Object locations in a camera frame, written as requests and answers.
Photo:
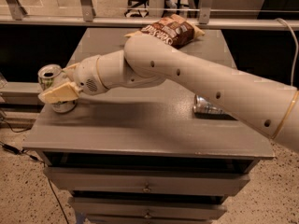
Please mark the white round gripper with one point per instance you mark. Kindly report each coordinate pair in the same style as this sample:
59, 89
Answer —
87, 75

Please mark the green white 7up can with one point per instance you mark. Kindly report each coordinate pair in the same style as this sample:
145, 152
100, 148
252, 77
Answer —
49, 76

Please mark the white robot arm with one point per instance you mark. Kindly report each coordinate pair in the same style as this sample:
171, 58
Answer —
269, 107

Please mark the crushed blue silver can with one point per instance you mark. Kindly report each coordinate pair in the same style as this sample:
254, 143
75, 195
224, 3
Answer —
202, 106

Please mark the metal window railing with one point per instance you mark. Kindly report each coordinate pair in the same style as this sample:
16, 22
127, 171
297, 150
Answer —
209, 14

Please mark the upper grey drawer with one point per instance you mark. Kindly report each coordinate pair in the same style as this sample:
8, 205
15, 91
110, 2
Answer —
148, 182

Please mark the grey drawer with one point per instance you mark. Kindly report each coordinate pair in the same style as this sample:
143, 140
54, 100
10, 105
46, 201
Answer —
148, 182
146, 209

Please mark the black office chair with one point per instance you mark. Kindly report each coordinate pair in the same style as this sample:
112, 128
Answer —
137, 8

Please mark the grey drawer cabinet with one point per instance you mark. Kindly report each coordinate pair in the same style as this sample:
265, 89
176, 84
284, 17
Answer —
151, 129

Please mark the brown yellow chip bag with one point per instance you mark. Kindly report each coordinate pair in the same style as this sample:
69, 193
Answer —
173, 30

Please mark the lower grey drawer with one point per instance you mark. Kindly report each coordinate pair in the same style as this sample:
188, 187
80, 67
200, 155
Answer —
146, 209

